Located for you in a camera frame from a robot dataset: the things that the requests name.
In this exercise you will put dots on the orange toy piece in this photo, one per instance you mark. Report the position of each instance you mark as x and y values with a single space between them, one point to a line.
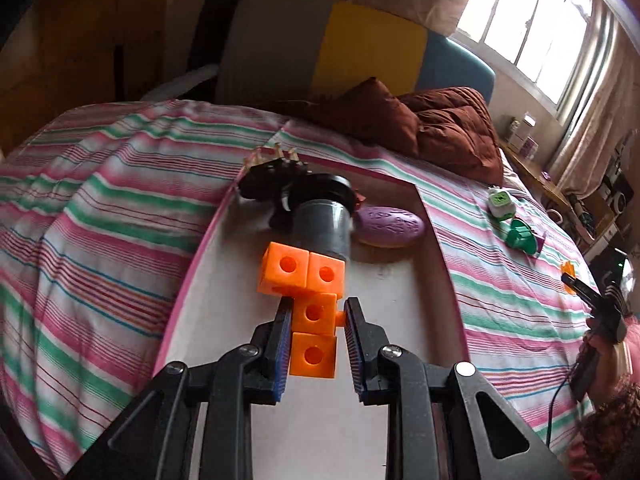
568 280

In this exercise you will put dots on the white tray with pink rim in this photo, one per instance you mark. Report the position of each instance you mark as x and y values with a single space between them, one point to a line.
400 300

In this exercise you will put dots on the black speaker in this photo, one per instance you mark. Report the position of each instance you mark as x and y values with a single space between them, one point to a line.
620 200

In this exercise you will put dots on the white and green toy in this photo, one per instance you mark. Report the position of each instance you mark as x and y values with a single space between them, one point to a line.
501 204

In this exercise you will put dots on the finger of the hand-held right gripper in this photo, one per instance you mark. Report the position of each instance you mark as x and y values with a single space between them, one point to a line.
582 290

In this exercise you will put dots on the black toy with beige spikes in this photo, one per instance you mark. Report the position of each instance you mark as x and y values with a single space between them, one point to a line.
265 180

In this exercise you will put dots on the grey yellow blue headboard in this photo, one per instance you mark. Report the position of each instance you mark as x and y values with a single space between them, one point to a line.
370 45

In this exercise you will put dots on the dark grey plastic cup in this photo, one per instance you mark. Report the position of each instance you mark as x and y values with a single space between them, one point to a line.
320 230

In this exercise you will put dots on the person's right forearm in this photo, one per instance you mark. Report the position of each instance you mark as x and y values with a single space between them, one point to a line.
610 425

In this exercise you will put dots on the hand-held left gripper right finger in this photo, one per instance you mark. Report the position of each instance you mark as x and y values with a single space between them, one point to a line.
352 350

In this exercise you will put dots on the person's right hand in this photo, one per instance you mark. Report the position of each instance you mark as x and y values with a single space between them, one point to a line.
617 365

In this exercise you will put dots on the orange linked cube blocks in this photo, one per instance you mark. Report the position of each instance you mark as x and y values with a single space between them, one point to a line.
312 312

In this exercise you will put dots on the purple oval soap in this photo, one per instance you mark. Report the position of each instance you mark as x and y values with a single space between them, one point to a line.
390 225

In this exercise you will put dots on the white box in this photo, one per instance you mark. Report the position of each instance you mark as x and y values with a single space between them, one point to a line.
527 130

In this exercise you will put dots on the white cloth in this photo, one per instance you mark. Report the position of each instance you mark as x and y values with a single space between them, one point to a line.
195 77

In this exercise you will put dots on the purple toy piece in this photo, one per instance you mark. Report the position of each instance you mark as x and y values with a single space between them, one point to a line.
540 246

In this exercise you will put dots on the wooden ledge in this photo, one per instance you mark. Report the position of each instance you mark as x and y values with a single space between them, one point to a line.
550 185

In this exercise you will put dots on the brown quilt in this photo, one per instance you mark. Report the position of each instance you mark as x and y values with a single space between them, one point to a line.
450 130

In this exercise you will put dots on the white cup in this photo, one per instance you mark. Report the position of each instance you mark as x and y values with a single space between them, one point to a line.
555 215

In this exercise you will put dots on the window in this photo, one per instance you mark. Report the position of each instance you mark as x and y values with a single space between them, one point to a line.
525 20

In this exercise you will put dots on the wooden wardrobe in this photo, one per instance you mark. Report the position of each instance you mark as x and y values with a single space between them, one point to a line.
75 60

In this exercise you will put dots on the purple box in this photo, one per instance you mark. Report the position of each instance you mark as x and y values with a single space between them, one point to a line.
531 148

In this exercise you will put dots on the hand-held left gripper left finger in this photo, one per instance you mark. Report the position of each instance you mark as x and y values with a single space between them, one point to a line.
284 355

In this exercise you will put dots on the green plastic toy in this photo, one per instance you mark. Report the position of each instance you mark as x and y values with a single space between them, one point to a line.
521 237

